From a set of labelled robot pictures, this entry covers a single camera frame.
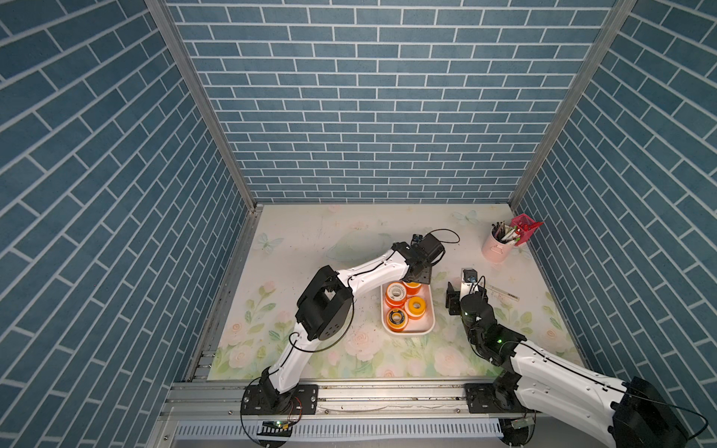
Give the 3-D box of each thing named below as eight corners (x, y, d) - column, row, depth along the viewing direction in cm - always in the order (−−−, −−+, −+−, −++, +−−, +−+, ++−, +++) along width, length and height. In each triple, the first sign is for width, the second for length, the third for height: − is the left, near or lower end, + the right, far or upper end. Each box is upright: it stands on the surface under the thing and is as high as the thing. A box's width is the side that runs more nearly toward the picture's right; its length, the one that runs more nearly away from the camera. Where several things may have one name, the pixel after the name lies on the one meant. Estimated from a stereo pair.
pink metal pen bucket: (483, 265, 104) (494, 246, 95) (478, 248, 110) (488, 229, 101) (502, 265, 105) (515, 246, 95) (496, 248, 110) (508, 229, 101)
